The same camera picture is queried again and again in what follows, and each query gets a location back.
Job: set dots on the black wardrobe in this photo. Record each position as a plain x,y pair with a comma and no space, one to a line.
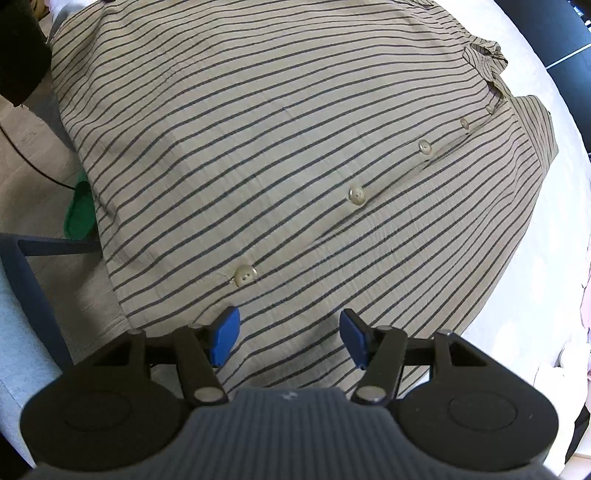
570,41

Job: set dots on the green slipper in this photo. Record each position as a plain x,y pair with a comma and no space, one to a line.
79,212

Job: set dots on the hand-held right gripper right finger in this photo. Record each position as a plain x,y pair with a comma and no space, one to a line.
354,337

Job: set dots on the beige striped button shirt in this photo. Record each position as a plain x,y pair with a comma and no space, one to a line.
295,152

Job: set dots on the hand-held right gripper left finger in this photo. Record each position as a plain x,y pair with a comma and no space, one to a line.
226,334

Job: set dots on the black box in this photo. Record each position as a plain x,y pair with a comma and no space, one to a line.
21,50

